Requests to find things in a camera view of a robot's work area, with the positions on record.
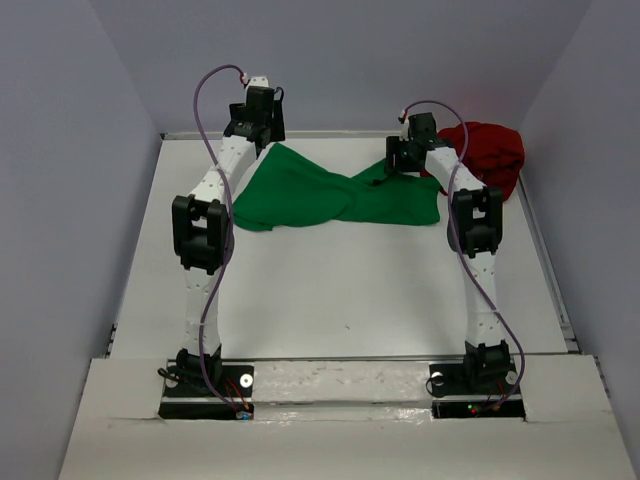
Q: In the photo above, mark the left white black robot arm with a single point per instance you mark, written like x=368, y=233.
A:
x=203, y=225

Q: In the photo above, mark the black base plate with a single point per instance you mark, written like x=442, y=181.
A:
x=453, y=397
x=187, y=397

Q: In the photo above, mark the red t shirt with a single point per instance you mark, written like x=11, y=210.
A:
x=495, y=155

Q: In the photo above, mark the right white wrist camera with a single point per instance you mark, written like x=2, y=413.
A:
x=404, y=134

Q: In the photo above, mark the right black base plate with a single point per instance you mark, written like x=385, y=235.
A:
x=453, y=397

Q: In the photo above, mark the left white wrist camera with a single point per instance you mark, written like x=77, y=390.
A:
x=260, y=81

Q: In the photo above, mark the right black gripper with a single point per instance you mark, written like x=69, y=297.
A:
x=393, y=146

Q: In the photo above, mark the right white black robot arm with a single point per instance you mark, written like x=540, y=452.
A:
x=474, y=233

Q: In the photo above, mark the green t shirt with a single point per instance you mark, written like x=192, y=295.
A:
x=289, y=190

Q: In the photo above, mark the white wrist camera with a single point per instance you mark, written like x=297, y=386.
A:
x=260, y=81
x=404, y=134

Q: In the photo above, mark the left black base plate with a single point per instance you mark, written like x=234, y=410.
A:
x=187, y=397

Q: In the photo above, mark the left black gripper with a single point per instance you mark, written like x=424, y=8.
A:
x=276, y=123

